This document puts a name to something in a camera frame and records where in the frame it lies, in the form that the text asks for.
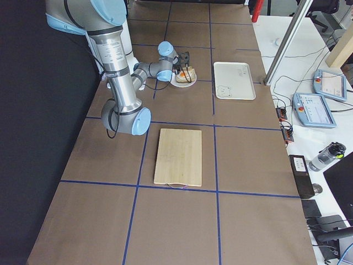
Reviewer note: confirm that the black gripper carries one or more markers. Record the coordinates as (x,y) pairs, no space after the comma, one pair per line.
(180,62)

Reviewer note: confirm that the white round plate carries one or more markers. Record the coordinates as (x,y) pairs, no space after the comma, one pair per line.
(182,85)

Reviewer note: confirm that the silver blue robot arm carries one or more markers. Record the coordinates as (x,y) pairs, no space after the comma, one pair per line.
(105,22)

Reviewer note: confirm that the bread slice under egg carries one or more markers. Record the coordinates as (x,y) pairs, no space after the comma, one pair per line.
(191,71)

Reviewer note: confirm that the fried egg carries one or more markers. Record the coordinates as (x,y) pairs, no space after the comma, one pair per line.
(183,75)

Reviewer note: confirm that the cream bear tray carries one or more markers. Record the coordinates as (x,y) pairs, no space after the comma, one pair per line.
(233,80)

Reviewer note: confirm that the red cylinder object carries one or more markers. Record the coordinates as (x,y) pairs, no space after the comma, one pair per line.
(257,10)

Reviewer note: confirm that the wooden cutting board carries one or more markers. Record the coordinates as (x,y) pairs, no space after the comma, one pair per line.
(179,157)

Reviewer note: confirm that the orange black connector module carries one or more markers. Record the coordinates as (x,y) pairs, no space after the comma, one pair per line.
(281,113)

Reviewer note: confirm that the near teach pendant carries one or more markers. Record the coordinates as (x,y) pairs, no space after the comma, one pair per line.
(313,111)

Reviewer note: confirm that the teach pendant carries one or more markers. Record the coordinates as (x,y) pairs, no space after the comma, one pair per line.
(313,111)
(329,84)

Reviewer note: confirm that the far teach pendant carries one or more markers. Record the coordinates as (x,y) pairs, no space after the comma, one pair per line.
(329,84)

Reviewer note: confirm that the black rectangular box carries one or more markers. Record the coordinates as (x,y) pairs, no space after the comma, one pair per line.
(301,176)

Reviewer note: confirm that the clear water bottle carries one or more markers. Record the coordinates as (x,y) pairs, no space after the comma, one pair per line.
(334,151)

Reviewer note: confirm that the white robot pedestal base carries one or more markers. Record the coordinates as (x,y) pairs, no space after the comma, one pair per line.
(117,56)

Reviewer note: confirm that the aluminium frame post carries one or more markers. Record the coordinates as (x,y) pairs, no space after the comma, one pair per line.
(290,33)

